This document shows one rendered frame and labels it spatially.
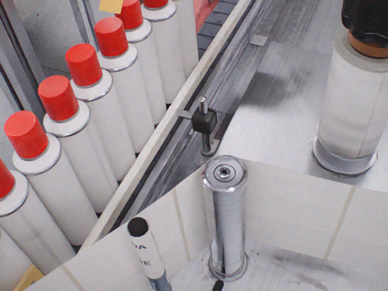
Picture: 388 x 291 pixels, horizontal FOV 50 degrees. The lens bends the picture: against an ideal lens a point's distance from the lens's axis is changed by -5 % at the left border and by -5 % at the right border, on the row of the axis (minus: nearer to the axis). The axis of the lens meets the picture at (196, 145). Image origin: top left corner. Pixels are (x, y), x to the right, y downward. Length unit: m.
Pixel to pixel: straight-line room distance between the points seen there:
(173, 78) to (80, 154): 0.22
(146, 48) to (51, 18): 0.52
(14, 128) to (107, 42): 0.15
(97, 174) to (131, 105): 0.10
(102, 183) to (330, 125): 0.28
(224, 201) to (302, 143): 0.28
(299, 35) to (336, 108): 0.39
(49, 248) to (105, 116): 0.16
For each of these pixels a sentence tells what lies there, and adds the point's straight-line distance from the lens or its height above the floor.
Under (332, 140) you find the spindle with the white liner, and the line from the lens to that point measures 0.56.
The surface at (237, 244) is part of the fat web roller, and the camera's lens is 0.43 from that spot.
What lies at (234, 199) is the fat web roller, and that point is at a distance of 0.36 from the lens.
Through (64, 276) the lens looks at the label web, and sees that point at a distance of 0.36.
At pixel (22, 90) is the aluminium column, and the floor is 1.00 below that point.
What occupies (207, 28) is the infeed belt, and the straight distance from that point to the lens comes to 0.82.
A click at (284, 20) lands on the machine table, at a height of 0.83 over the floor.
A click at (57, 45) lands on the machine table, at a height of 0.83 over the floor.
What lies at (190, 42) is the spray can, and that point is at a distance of 0.66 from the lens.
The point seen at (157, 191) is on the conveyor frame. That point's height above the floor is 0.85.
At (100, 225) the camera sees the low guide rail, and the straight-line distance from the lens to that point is 0.53.
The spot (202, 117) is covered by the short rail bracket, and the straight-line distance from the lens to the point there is 0.60.
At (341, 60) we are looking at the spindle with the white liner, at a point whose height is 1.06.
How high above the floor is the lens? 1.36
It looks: 51 degrees down
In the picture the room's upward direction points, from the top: 7 degrees counter-clockwise
